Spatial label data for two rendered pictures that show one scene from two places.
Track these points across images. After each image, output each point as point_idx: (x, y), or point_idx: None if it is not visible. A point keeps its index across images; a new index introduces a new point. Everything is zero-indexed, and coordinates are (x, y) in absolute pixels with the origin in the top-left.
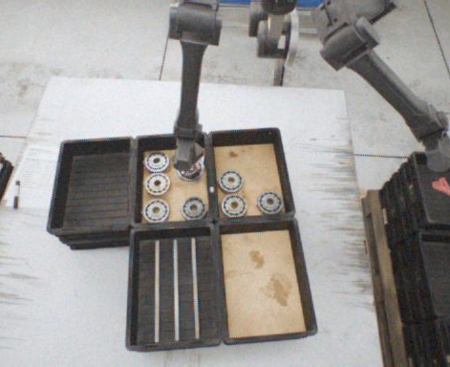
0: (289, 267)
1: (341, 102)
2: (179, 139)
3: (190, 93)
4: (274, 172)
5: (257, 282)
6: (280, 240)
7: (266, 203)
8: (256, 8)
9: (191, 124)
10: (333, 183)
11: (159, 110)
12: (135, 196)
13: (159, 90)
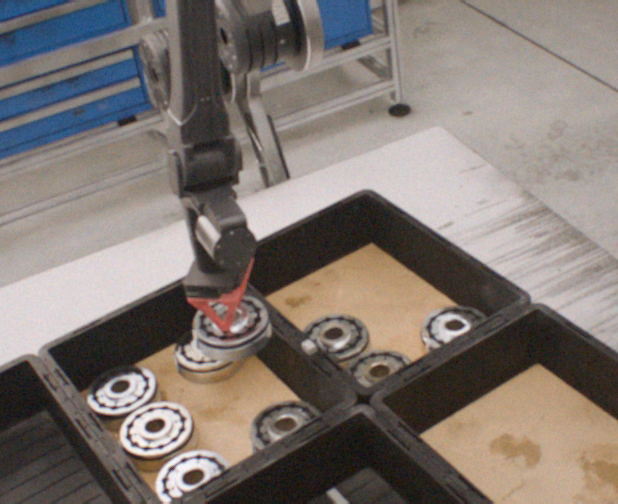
0: (601, 424)
1: (451, 145)
2: (195, 192)
3: (202, 19)
4: (418, 285)
5: (557, 491)
6: (537, 389)
7: (448, 331)
8: (161, 39)
9: (218, 124)
10: (555, 273)
11: (36, 341)
12: (124, 453)
13: (9, 305)
